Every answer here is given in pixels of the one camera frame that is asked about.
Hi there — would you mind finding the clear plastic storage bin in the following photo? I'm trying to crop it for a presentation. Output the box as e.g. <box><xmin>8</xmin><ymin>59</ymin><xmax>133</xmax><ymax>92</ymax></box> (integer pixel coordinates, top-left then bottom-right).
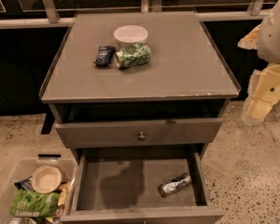
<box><xmin>0</xmin><ymin>158</ymin><xmax>77</xmax><ymax>224</ymax></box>

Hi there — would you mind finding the silver redbull can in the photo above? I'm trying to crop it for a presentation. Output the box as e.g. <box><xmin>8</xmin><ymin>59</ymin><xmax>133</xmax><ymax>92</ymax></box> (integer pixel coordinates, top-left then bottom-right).
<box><xmin>158</xmin><ymin>173</ymin><xmax>192</xmax><ymax>197</ymax></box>

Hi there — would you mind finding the round brass drawer knob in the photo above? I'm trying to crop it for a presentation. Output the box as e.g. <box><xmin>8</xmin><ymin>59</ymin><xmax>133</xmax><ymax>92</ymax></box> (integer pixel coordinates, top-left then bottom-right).
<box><xmin>138</xmin><ymin>132</ymin><xmax>146</xmax><ymax>141</ymax></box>

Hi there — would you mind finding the dark blue snack packet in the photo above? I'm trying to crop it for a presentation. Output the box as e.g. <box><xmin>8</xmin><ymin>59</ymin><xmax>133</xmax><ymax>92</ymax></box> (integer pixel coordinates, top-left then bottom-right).
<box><xmin>94</xmin><ymin>46</ymin><xmax>116</xmax><ymax>66</ymax></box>

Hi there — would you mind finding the grey open middle drawer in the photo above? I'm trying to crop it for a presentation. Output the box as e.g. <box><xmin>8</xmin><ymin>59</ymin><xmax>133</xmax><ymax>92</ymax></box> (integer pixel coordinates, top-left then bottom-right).
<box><xmin>62</xmin><ymin>147</ymin><xmax>224</xmax><ymax>224</ymax></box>

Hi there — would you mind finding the green chip bag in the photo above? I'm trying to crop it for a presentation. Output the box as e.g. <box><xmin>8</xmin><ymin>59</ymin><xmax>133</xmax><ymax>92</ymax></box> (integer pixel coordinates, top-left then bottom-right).
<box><xmin>9</xmin><ymin>190</ymin><xmax>60</xmax><ymax>217</ymax></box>

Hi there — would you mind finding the metal window railing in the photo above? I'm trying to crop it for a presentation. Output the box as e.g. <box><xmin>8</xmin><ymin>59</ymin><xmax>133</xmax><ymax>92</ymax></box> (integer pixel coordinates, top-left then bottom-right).
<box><xmin>0</xmin><ymin>0</ymin><xmax>278</xmax><ymax>29</ymax></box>

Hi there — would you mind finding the blue snack bag in bin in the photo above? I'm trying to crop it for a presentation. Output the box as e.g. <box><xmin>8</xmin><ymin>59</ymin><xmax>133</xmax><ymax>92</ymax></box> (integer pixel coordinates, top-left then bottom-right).
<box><xmin>13</xmin><ymin>177</ymin><xmax>34</xmax><ymax>190</ymax></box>

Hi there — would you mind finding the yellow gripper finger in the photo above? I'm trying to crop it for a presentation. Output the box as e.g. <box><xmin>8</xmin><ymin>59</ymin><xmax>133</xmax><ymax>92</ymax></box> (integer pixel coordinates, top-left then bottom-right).
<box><xmin>237</xmin><ymin>25</ymin><xmax>259</xmax><ymax>49</ymax></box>
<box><xmin>242</xmin><ymin>63</ymin><xmax>280</xmax><ymax>126</ymax></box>

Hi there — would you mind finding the grey closed upper drawer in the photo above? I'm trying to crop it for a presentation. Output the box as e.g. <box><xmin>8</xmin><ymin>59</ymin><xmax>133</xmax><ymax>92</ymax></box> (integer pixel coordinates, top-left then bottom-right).
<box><xmin>55</xmin><ymin>119</ymin><xmax>222</xmax><ymax>148</ymax></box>

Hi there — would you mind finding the white round bowl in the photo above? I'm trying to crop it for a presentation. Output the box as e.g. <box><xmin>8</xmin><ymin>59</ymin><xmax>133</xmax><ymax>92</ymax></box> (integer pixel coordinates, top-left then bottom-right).
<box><xmin>114</xmin><ymin>25</ymin><xmax>148</xmax><ymax>47</ymax></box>

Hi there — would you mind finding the grey drawer cabinet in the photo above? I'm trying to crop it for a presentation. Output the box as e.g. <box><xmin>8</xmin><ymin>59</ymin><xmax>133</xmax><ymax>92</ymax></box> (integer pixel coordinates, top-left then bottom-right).
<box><xmin>38</xmin><ymin>11</ymin><xmax>242</xmax><ymax>224</ymax></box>

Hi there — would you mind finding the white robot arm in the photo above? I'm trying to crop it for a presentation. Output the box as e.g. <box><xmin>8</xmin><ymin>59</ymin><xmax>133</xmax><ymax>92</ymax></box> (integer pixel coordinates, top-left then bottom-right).
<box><xmin>238</xmin><ymin>0</ymin><xmax>280</xmax><ymax>126</ymax></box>

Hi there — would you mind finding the crushed green soda can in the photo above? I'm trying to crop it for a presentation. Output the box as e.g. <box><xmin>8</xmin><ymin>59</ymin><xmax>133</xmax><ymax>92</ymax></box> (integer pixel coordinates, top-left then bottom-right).
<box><xmin>116</xmin><ymin>43</ymin><xmax>151</xmax><ymax>69</ymax></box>

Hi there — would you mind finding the beige paper bowl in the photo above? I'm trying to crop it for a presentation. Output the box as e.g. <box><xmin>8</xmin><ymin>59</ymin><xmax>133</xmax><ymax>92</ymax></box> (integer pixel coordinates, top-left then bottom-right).
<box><xmin>31</xmin><ymin>165</ymin><xmax>62</xmax><ymax>193</ymax></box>

